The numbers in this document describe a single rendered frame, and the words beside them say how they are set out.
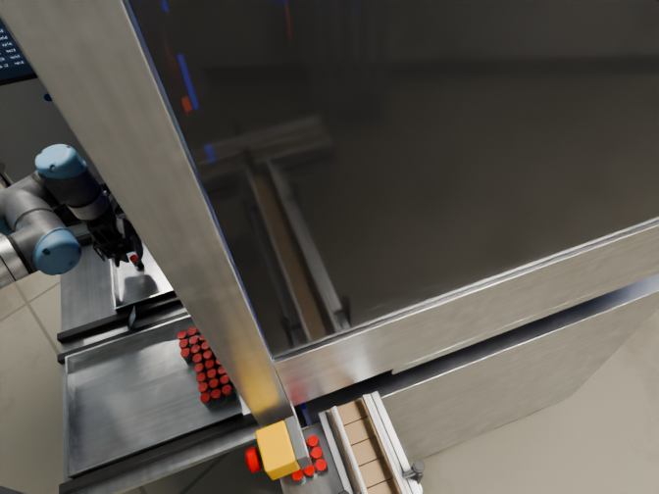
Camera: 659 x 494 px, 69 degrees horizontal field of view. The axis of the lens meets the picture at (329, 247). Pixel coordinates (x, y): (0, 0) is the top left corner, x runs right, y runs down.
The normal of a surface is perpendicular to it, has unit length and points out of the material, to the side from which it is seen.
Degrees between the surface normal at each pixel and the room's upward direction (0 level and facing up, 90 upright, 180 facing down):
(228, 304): 90
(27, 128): 90
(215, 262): 90
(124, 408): 0
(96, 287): 0
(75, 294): 0
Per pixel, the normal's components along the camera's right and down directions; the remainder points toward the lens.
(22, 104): 0.27, 0.76
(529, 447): -0.07, -0.59
